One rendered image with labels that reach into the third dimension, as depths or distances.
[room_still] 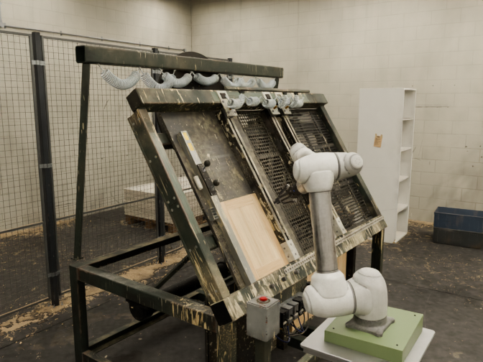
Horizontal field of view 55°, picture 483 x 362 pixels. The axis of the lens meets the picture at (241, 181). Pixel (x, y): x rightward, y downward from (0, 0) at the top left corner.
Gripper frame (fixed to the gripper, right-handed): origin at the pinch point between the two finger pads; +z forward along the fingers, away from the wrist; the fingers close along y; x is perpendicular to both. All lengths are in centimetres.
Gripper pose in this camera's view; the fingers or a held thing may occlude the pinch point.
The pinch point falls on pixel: (276, 201)
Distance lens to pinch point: 293.0
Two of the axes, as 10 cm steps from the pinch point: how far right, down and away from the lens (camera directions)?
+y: -4.2, -8.9, 1.7
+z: -6.7, 4.4, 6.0
